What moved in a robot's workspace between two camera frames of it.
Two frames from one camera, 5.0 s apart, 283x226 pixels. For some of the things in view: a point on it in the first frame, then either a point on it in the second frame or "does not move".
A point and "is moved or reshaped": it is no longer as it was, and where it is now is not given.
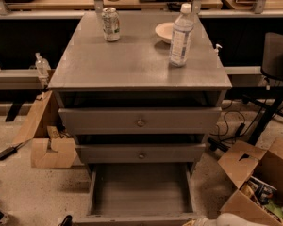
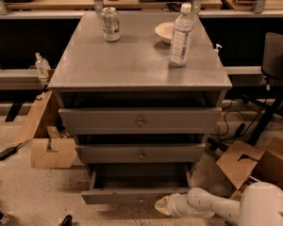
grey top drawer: x=106 y=121 does not move
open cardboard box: x=260 y=181 does not move
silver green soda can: x=111 y=24 does not move
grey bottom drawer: x=140 y=194 is moved or reshaped
